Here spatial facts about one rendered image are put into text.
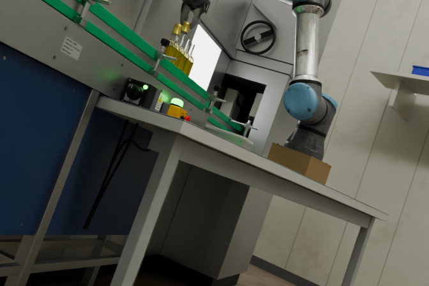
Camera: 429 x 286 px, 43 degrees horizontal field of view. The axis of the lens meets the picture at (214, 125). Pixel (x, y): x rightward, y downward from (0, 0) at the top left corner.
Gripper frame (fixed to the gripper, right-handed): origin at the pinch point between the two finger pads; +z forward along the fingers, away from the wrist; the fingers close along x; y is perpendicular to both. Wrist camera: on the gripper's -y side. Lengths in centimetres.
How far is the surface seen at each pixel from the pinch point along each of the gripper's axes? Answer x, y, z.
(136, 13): 15.3, -13.8, 4.9
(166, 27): 11.9, 7.3, 1.5
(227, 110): 7, 116, 14
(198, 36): 11.5, 42.8, -7.5
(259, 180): -57, -29, 51
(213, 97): -15.8, 17.8, 22.9
